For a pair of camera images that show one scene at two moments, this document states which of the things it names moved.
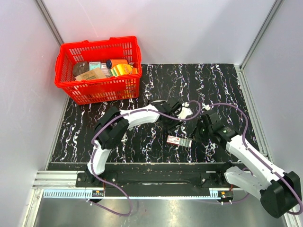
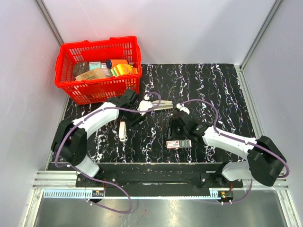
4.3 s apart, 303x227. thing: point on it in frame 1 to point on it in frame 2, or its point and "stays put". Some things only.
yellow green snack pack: (122, 69) stays put
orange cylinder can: (110, 63) stays put
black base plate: (164, 176) stays put
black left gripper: (169, 127) to (134, 125)
